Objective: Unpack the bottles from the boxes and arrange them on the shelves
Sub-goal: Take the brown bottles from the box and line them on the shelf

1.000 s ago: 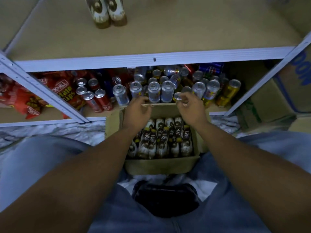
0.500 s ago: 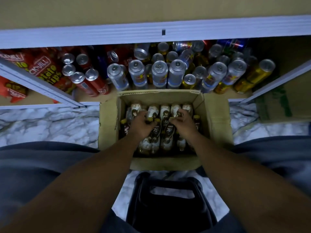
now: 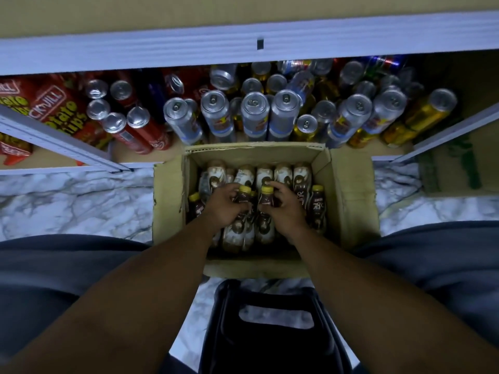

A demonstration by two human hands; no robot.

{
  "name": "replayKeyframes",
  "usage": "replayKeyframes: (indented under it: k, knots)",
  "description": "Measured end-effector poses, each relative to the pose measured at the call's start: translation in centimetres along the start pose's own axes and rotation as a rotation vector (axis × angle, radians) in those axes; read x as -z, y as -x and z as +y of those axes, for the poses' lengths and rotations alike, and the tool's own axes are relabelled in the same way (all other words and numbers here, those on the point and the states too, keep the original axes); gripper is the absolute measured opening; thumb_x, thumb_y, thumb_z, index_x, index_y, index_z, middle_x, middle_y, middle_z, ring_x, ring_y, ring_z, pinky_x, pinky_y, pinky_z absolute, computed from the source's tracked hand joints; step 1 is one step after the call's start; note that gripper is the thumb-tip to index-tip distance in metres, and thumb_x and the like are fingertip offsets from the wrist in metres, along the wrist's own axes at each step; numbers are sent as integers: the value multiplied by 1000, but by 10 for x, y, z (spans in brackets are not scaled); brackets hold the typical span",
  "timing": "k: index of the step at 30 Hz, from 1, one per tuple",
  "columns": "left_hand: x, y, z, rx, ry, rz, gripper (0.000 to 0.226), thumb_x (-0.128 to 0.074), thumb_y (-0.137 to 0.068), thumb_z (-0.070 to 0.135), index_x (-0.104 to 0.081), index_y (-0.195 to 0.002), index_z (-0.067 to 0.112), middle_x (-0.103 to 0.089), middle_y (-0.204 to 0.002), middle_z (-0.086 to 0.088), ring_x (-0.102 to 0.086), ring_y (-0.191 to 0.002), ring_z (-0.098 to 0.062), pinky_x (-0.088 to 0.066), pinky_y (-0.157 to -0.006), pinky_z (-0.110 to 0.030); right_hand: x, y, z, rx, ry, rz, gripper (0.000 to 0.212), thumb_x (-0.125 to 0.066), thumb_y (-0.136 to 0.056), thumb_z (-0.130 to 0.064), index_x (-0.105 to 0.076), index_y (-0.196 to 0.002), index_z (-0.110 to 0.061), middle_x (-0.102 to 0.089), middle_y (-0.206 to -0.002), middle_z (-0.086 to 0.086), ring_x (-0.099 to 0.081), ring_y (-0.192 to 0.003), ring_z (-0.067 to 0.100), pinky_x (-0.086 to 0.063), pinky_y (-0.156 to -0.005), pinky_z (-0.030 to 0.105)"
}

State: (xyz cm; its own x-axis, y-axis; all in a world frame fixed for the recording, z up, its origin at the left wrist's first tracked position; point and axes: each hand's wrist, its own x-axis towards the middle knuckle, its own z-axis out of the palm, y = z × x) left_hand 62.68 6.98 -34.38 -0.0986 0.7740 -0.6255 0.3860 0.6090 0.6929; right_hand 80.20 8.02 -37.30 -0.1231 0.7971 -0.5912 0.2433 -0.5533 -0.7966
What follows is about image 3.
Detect large red chips packet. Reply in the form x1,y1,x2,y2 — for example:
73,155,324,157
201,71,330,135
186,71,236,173
0,77,114,153

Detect Kopiko bottle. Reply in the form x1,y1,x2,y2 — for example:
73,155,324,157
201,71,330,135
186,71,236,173
232,184,255,232
256,185,276,235

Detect person's grey trousers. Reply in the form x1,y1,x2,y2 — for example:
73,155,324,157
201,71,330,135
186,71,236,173
0,220,499,374

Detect white metal shelving rack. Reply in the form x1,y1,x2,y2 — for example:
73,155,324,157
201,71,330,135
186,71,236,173
0,0,499,176

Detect plain brown carton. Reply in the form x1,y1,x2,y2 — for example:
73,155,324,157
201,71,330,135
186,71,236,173
417,128,499,196

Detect brown cardboard box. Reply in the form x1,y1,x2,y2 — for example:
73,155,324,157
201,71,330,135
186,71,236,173
152,141,382,279

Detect Kopiko bottles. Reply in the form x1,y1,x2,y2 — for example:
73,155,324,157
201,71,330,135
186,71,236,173
187,159,329,254

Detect row of silver cans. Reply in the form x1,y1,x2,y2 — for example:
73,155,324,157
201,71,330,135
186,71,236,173
82,57,459,150

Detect person's left hand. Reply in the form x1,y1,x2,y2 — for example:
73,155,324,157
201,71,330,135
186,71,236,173
195,181,252,231

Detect person's right hand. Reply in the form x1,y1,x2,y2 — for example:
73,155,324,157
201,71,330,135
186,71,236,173
264,180,311,242

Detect black plastic stool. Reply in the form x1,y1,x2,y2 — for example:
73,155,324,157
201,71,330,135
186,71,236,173
199,278,353,374

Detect person's left forearm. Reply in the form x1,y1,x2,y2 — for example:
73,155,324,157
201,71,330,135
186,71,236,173
0,218,215,374

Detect person's right forearm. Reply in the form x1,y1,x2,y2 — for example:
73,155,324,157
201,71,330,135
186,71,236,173
292,230,499,374

